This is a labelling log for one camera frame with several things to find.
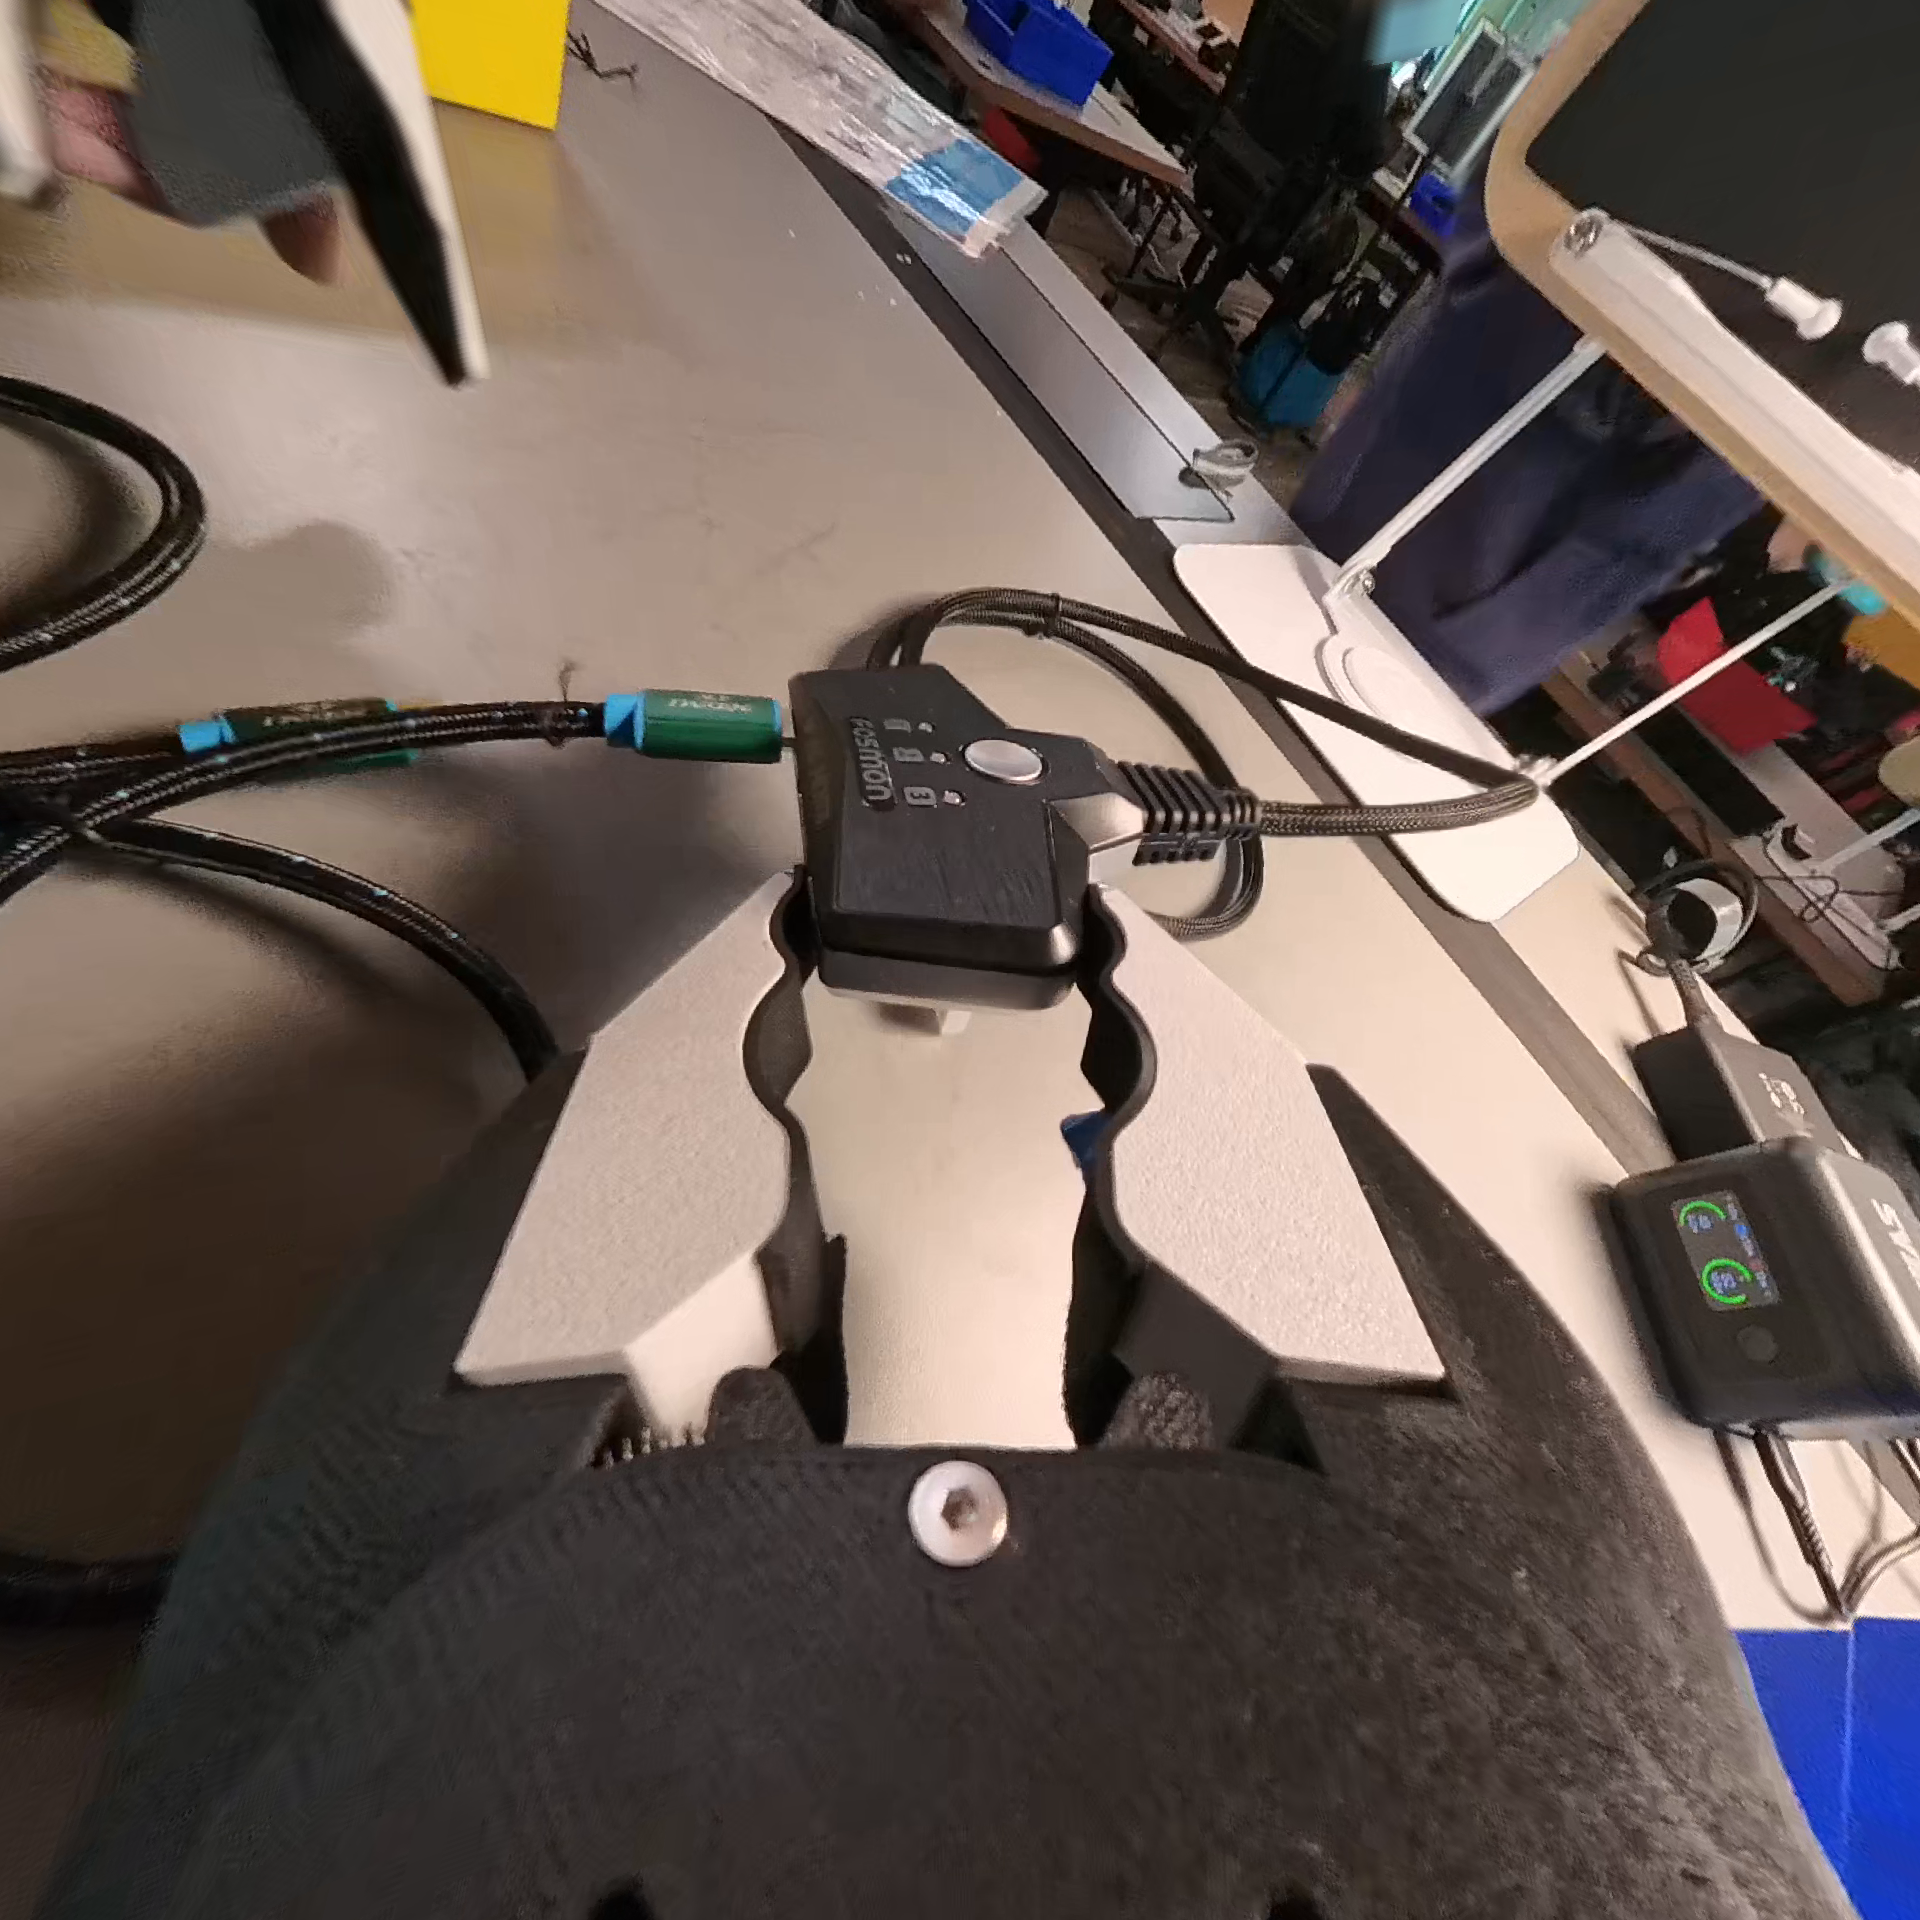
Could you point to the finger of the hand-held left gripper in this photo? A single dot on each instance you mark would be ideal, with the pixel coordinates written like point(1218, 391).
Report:
point(22, 89)
point(405, 225)

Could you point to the black office chair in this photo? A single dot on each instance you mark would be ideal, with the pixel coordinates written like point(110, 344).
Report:
point(1274, 149)

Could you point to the black power adapter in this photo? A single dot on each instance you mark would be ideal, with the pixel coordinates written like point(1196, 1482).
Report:
point(1709, 1088)

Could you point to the beige framed black panel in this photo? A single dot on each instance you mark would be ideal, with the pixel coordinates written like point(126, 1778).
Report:
point(1725, 135)

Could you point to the white base lamp stand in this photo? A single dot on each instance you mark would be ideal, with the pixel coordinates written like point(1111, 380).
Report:
point(1251, 593)

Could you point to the blue floor bin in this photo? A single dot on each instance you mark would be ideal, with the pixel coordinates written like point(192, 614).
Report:
point(1289, 381)

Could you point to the red plastic bin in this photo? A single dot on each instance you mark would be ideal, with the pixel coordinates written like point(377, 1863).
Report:
point(1740, 682)

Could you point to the black power bank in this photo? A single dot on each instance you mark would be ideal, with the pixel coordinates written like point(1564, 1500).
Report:
point(1798, 1351)

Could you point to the person's left hand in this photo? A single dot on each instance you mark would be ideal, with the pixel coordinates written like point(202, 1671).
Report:
point(307, 240)

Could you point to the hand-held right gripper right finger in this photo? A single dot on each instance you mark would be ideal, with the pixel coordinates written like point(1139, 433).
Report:
point(1259, 1200)

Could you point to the blue plastic bin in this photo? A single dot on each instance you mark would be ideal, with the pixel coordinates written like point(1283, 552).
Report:
point(1036, 45)

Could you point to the clear plastic bag blue label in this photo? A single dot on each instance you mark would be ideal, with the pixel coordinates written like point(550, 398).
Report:
point(930, 189)

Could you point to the yellow bin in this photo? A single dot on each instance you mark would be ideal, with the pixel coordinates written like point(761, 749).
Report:
point(495, 60)

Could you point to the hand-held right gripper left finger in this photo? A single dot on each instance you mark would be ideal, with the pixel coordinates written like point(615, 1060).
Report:
point(630, 1200)

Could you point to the black square HDMI hub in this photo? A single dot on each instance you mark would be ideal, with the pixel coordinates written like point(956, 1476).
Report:
point(1185, 811)

